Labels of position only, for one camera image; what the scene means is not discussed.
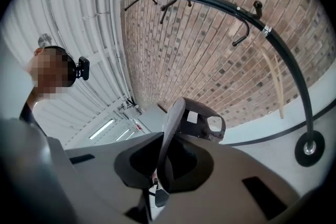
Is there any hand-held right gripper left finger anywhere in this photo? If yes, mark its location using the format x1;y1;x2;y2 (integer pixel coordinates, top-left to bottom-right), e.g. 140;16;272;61
62;132;165;224

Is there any black head-worn camera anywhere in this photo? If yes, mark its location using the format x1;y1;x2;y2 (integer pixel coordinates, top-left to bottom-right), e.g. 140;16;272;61
74;56;91;81

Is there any grey baseball cap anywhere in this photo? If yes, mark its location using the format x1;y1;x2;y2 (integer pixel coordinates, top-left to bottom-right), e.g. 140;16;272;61
154;97;227;208

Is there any black coat rack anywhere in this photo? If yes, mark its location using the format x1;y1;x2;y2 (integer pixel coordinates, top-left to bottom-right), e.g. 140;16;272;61
123;0;326;168

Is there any long ceiling light panel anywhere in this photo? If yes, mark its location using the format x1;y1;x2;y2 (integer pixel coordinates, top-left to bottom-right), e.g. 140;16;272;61
88;118;117;140

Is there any short ceiling light panel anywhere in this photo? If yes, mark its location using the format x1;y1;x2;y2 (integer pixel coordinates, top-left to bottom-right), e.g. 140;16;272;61
115;128;131;142

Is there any pale wooden hanger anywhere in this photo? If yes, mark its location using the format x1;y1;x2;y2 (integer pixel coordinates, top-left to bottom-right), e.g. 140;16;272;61
258;48;286;120

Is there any round silver ceiling fixture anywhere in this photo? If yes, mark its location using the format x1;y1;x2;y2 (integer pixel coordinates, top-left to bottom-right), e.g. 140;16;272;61
38;33;53;48

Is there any person's head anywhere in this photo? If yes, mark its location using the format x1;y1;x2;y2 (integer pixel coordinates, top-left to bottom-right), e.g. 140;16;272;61
25;46;79;103

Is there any person's black shirt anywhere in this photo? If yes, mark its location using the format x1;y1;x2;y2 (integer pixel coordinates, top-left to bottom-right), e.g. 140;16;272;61
19;101;48;137

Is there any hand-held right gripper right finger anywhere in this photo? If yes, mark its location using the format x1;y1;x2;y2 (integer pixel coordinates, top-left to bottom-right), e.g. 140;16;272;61
157;135;302;224

